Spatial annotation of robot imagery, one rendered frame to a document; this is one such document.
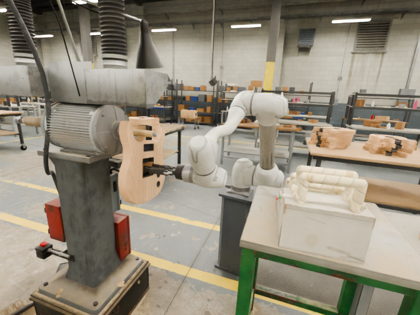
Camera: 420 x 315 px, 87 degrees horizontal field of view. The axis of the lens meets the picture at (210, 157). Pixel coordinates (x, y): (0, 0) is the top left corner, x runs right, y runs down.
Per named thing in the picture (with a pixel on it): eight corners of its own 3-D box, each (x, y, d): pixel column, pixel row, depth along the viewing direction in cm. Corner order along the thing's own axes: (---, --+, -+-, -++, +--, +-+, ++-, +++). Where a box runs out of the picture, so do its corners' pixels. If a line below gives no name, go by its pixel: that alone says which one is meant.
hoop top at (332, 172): (296, 174, 80) (297, 165, 79) (295, 171, 83) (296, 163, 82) (359, 182, 75) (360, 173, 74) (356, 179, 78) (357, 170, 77)
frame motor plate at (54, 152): (37, 155, 119) (35, 149, 118) (75, 146, 141) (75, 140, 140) (89, 164, 109) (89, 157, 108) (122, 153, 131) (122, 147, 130)
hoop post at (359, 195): (351, 212, 70) (357, 185, 68) (347, 208, 73) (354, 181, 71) (362, 214, 69) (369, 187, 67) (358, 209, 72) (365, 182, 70)
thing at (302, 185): (295, 204, 74) (299, 177, 72) (294, 200, 77) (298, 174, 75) (305, 205, 73) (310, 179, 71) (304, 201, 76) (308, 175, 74)
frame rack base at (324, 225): (278, 247, 78) (284, 204, 74) (276, 225, 93) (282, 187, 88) (364, 264, 72) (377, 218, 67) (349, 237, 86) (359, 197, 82)
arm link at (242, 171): (234, 179, 190) (236, 155, 184) (255, 184, 182) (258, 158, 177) (228, 185, 175) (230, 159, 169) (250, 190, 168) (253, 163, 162)
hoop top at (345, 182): (299, 182, 72) (300, 173, 71) (298, 179, 75) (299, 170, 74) (368, 191, 67) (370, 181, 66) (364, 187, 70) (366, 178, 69)
